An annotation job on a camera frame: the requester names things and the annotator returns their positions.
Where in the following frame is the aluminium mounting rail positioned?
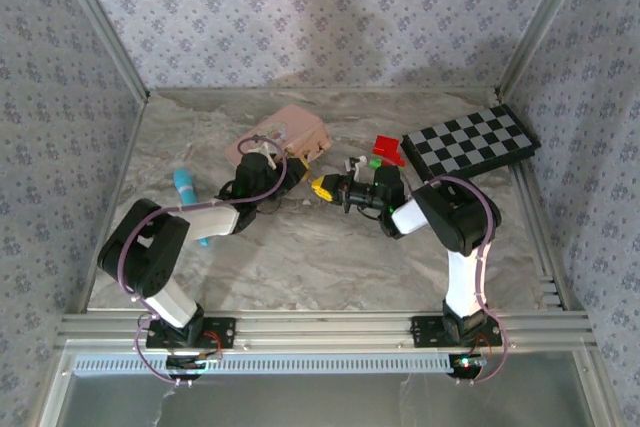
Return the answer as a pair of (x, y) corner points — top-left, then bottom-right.
(55, 310), (599, 352)

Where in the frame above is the grey slotted cable duct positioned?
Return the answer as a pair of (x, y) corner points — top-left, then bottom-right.
(73, 353), (455, 376)

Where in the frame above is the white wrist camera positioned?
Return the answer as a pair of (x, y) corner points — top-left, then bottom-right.
(344, 153), (369, 179)
(256, 138), (282, 171)

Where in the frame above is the turquoise tube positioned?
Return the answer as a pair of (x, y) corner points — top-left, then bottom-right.
(172, 168), (214, 249)

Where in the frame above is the aluminium frame post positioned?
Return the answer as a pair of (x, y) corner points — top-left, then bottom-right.
(52, 0), (152, 100)
(495, 0), (597, 100)

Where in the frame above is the black grey chessboard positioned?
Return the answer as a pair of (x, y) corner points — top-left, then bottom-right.
(401, 103), (542, 184)

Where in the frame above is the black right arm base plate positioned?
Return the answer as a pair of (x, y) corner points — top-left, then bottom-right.
(410, 315), (503, 349)

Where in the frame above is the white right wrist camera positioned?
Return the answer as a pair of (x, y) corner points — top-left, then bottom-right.
(344, 153), (369, 179)

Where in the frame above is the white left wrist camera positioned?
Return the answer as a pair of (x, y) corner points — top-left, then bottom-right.
(256, 138), (282, 171)

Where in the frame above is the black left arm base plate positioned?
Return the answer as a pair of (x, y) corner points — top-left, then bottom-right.
(145, 316), (237, 351)

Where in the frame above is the pink cartoon tin box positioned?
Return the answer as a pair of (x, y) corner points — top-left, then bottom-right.
(223, 103), (334, 169)

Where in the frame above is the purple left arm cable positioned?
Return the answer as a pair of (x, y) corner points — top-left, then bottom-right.
(118, 134), (289, 389)

